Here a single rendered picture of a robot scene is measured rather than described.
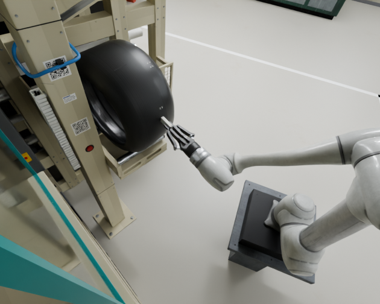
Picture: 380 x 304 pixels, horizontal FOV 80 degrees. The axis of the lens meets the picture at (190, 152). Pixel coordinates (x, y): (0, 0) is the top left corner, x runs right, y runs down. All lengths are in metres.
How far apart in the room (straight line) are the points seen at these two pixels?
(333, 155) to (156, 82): 0.75
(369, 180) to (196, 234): 1.58
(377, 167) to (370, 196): 0.08
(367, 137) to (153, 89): 0.81
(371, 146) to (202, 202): 1.65
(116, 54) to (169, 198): 1.47
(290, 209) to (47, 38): 1.23
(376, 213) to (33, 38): 1.07
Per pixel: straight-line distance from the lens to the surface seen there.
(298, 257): 1.22
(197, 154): 0.98
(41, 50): 0.91
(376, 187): 0.77
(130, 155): 1.36
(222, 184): 0.96
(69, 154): 1.22
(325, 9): 6.86
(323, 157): 0.87
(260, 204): 1.51
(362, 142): 0.86
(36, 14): 0.87
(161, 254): 2.06
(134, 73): 1.06
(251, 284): 2.14
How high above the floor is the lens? 2.01
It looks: 52 degrees down
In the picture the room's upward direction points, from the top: 10 degrees clockwise
